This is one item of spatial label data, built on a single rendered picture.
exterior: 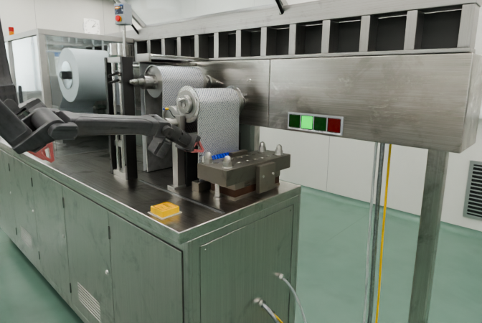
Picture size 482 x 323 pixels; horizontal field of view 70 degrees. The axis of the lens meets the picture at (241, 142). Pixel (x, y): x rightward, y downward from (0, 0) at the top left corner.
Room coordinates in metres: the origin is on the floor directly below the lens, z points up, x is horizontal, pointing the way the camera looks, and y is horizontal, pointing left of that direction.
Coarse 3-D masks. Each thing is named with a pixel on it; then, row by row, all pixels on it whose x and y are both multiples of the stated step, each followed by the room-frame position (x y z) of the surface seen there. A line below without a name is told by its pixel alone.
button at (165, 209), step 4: (160, 204) 1.13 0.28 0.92; (164, 204) 1.13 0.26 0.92; (168, 204) 1.13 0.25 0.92; (172, 204) 1.13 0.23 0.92; (152, 208) 1.10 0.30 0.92; (156, 208) 1.09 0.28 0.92; (160, 208) 1.09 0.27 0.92; (164, 208) 1.09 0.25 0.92; (168, 208) 1.09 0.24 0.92; (172, 208) 1.09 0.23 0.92; (176, 208) 1.10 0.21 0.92; (152, 212) 1.10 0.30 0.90; (156, 212) 1.08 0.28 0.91; (160, 212) 1.07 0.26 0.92; (164, 212) 1.07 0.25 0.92; (168, 212) 1.08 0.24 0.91; (172, 212) 1.09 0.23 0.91; (176, 212) 1.10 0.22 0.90; (160, 216) 1.07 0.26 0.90; (164, 216) 1.07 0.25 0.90
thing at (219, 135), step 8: (200, 120) 1.35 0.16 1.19; (208, 120) 1.39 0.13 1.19; (216, 120) 1.42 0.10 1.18; (224, 120) 1.45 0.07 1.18; (232, 120) 1.49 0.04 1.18; (200, 128) 1.35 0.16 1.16; (208, 128) 1.39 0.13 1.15; (216, 128) 1.42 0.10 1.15; (224, 128) 1.45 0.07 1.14; (232, 128) 1.49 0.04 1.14; (200, 136) 1.35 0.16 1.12; (208, 136) 1.39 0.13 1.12; (216, 136) 1.42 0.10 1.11; (224, 136) 1.45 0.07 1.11; (232, 136) 1.49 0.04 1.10; (208, 144) 1.38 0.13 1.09; (216, 144) 1.42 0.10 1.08; (224, 144) 1.45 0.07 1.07; (232, 144) 1.49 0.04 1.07; (200, 152) 1.35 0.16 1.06; (216, 152) 1.42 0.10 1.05; (224, 152) 1.45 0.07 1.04; (200, 160) 1.35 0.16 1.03
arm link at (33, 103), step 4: (4, 100) 1.13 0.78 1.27; (8, 100) 1.14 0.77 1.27; (12, 100) 1.15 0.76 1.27; (28, 100) 1.23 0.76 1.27; (32, 100) 1.22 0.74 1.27; (36, 100) 1.23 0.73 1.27; (40, 100) 1.24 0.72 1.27; (8, 104) 1.14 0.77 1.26; (12, 104) 1.15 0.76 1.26; (16, 104) 1.16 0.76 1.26; (20, 104) 1.21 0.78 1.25; (24, 104) 1.20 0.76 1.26; (28, 104) 1.21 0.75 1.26; (32, 104) 1.22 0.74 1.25; (36, 104) 1.23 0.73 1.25; (40, 104) 1.23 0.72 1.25; (12, 108) 1.15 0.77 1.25; (16, 108) 1.16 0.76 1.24; (20, 108) 1.18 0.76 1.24; (28, 108) 1.20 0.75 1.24; (32, 108) 1.21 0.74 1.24; (16, 112) 1.15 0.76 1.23
